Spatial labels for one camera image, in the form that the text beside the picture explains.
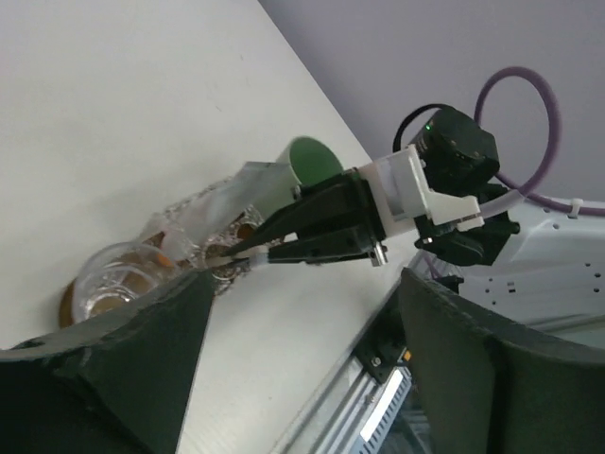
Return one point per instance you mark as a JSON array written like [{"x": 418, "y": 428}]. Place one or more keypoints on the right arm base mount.
[{"x": 381, "y": 347}]

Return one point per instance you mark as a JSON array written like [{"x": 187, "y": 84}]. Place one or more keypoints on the oval wooden tray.
[{"x": 222, "y": 277}]

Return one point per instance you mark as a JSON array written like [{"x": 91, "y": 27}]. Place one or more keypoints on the clear plastic cup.
[{"x": 117, "y": 275}]

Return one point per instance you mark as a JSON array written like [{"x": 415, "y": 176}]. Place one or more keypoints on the pale green cup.
[{"x": 309, "y": 162}]

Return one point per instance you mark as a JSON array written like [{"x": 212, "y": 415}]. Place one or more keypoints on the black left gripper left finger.
[{"x": 119, "y": 382}]

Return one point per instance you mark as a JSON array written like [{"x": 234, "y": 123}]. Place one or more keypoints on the white slotted cable duct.
[{"x": 376, "y": 429}]

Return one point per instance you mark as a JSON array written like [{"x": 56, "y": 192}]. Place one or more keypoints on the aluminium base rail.
[{"x": 335, "y": 319}]

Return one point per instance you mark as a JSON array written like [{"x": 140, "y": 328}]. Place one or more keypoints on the white toothpaste tube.
[
  {"x": 165, "y": 253},
  {"x": 214, "y": 211}
]

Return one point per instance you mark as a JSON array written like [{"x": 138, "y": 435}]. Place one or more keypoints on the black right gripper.
[{"x": 333, "y": 221}]

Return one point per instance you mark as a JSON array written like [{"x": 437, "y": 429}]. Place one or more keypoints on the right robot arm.
[{"x": 538, "y": 262}]

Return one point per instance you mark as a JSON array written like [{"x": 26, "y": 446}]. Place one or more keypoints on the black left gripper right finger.
[{"x": 488, "y": 384}]

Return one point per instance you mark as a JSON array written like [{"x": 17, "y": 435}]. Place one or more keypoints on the clear compartment organizer box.
[{"x": 212, "y": 247}]

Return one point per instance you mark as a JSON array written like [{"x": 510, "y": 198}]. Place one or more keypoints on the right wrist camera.
[{"x": 401, "y": 193}]

